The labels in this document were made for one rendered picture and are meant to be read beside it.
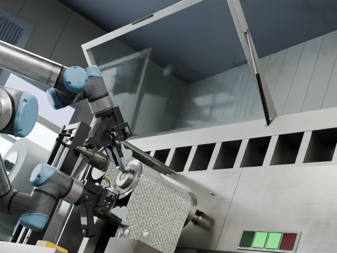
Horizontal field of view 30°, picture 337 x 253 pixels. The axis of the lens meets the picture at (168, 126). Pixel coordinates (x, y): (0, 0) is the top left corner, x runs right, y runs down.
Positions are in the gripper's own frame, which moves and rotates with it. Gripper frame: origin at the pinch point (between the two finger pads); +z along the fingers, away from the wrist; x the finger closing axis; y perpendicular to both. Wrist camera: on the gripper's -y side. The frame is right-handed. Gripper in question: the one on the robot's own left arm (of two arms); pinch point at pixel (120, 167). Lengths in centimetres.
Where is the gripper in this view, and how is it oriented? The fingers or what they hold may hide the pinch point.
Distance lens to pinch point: 213.8
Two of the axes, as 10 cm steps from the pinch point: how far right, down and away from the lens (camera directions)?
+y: 7.4, -3.6, 5.7
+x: -5.8, 1.0, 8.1
